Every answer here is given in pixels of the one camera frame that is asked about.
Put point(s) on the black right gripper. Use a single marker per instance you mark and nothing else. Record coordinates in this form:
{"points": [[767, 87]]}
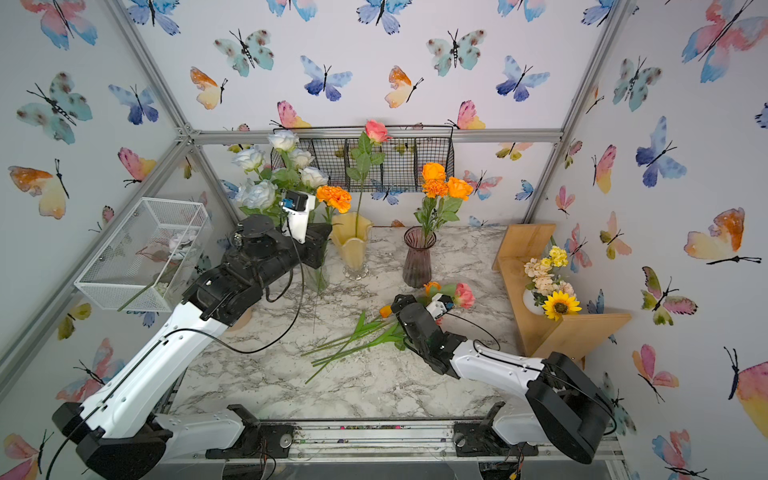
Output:
{"points": [[408, 301]]}

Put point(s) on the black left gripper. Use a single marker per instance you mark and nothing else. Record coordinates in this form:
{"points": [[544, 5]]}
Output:
{"points": [[316, 242]]}

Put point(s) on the white rose stem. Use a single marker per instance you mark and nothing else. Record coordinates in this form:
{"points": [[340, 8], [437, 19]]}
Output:
{"points": [[300, 158], [257, 196], [313, 178], [249, 160], [283, 140]]}

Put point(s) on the small orange marigold flower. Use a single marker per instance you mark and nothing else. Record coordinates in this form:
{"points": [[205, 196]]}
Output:
{"points": [[337, 201]]}

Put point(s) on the pink artificial rose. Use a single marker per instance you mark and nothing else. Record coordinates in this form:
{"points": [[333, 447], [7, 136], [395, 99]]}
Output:
{"points": [[367, 154]]}

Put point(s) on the orange flower front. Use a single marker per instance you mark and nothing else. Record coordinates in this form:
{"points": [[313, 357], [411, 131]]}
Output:
{"points": [[435, 188]]}

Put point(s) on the orange artificial flower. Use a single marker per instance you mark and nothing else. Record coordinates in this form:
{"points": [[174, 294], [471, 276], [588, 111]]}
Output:
{"points": [[455, 193]]}

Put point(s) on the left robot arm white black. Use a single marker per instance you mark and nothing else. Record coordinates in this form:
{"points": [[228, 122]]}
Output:
{"points": [[116, 432]]}

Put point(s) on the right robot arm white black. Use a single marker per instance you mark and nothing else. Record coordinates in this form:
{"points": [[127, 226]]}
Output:
{"points": [[555, 401]]}

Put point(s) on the pile of green flower stems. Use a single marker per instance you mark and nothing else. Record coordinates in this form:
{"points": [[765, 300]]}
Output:
{"points": [[366, 335]]}

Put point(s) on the purple ribbed glass vase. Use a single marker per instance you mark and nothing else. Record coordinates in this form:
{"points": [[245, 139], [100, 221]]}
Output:
{"points": [[417, 269]]}

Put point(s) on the clear glass vase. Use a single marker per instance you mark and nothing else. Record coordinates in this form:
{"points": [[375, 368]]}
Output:
{"points": [[316, 279]]}

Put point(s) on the yellow ruffled vase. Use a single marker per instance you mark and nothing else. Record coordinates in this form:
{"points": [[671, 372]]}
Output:
{"points": [[350, 235]]}

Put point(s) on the sunflower bouquet in white vase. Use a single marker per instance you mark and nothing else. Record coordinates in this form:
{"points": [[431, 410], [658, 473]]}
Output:
{"points": [[547, 292]]}

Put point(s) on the wooden corner shelf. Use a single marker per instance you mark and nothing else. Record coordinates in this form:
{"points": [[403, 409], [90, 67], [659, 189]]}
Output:
{"points": [[575, 335]]}

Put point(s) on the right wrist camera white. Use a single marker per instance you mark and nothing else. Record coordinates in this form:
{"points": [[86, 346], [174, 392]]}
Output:
{"points": [[440, 305]]}

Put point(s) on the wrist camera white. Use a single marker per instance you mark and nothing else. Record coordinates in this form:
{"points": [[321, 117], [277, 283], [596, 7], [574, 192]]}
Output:
{"points": [[440, 305], [297, 206]]}

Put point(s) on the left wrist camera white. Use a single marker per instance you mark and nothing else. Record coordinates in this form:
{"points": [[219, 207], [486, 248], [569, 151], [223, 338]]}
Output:
{"points": [[297, 206]]}

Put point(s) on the white mesh wall basket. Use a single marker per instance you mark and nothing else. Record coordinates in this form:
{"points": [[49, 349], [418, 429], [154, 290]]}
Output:
{"points": [[150, 259]]}

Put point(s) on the metal base rail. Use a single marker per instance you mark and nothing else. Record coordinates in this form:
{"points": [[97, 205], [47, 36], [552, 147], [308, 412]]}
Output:
{"points": [[384, 441]]}

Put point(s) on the black wire wall basket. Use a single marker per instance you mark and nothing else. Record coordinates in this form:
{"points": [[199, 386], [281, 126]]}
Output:
{"points": [[409, 148]]}

